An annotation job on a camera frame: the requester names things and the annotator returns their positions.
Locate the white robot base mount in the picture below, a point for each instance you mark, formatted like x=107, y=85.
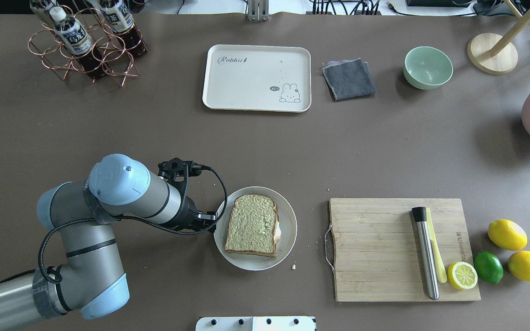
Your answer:
x=257, y=323

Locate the copper wire bottle rack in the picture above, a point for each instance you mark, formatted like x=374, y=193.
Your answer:
x=118, y=63

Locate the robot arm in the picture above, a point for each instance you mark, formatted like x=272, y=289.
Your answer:
x=79, y=265

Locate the upper whole lemon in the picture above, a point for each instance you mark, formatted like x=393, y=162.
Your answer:
x=507, y=235

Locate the white round plate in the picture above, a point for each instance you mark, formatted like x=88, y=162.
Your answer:
x=288, y=226

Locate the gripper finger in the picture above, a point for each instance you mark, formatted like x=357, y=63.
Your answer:
x=210, y=217

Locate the whole lemon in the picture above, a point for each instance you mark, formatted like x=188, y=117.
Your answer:
x=519, y=265
x=507, y=235

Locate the cream rabbit tray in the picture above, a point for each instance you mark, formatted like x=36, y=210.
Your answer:
x=257, y=78

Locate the grey folded cloth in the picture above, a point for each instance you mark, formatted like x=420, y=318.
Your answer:
x=349, y=78

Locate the green ceramic bowl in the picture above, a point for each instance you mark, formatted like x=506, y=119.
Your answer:
x=427, y=68

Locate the half lemon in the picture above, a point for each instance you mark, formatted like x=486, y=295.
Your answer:
x=462, y=275

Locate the tea bottle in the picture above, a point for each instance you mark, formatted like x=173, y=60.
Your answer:
x=41, y=8
x=118, y=16
x=78, y=42

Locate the green lime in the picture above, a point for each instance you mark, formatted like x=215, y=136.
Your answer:
x=488, y=267

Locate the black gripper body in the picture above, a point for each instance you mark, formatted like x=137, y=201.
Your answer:
x=188, y=214

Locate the right tea bottle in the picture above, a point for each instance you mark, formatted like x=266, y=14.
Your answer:
x=118, y=16

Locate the bread slice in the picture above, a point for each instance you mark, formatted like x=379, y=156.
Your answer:
x=251, y=226

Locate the wooden cup stand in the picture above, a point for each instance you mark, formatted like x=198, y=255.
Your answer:
x=495, y=54

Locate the bamboo cutting board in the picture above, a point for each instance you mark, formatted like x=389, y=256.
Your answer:
x=375, y=256

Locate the front tea bottle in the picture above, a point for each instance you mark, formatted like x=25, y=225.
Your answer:
x=78, y=42

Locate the left tea bottle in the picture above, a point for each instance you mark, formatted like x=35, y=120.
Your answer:
x=41, y=8

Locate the fried egg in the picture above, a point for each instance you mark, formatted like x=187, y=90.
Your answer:
x=277, y=233

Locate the yellow plastic knife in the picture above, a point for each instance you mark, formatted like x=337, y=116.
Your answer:
x=439, y=265

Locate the lower whole lemon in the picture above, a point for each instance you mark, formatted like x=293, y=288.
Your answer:
x=519, y=265

